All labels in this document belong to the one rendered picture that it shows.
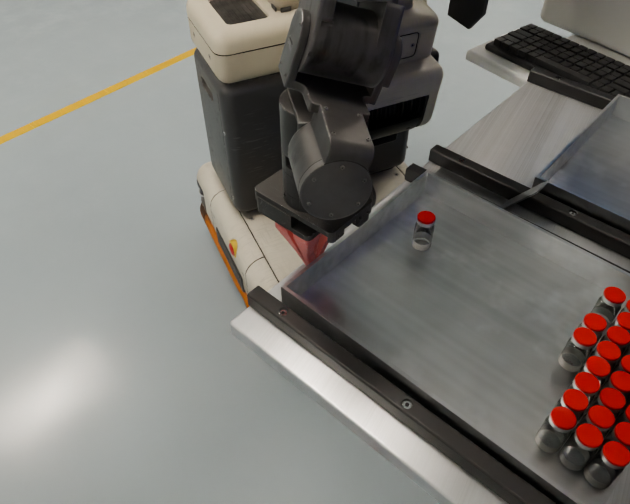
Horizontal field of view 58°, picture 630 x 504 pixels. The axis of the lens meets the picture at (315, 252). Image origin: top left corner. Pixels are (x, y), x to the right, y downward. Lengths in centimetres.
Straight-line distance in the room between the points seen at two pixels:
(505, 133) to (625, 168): 17
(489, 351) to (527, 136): 39
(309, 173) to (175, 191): 176
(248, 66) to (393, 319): 86
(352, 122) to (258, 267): 106
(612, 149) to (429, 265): 36
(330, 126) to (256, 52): 91
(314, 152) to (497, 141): 48
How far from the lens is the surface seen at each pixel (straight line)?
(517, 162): 84
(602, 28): 137
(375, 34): 46
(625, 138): 95
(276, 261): 148
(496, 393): 58
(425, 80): 119
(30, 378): 177
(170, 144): 241
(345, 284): 63
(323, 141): 43
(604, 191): 83
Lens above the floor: 136
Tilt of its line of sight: 46 degrees down
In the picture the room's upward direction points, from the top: straight up
